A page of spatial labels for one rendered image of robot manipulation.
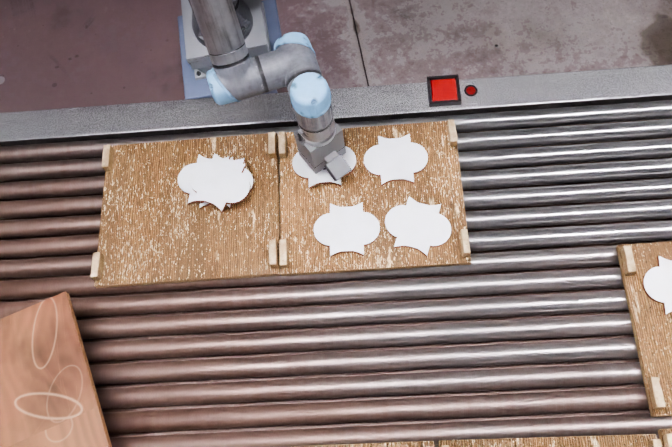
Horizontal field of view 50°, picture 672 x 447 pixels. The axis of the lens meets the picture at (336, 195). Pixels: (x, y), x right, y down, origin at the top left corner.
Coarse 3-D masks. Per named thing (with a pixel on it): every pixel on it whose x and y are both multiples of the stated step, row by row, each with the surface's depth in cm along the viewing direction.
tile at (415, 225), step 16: (400, 208) 159; (416, 208) 159; (432, 208) 158; (400, 224) 158; (416, 224) 157; (432, 224) 157; (448, 224) 157; (400, 240) 156; (416, 240) 156; (432, 240) 155
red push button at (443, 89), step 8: (432, 80) 174; (440, 80) 174; (448, 80) 174; (432, 88) 173; (440, 88) 173; (448, 88) 173; (432, 96) 172; (440, 96) 172; (448, 96) 172; (456, 96) 172
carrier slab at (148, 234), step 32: (128, 160) 171; (160, 160) 170; (192, 160) 169; (256, 160) 168; (128, 192) 167; (160, 192) 167; (256, 192) 165; (128, 224) 164; (160, 224) 163; (192, 224) 163; (224, 224) 162; (256, 224) 161; (128, 256) 161; (160, 256) 160; (192, 256) 159; (224, 256) 159; (256, 256) 158
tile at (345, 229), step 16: (336, 208) 160; (352, 208) 160; (320, 224) 159; (336, 224) 159; (352, 224) 158; (368, 224) 158; (320, 240) 157; (336, 240) 157; (352, 240) 157; (368, 240) 157
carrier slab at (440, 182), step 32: (352, 128) 169; (384, 128) 169; (416, 128) 168; (288, 160) 167; (448, 160) 164; (288, 192) 164; (320, 192) 163; (352, 192) 163; (384, 192) 162; (416, 192) 161; (448, 192) 161; (288, 224) 161; (384, 224) 159; (320, 256) 157; (352, 256) 156; (384, 256) 156; (416, 256) 155; (448, 256) 155
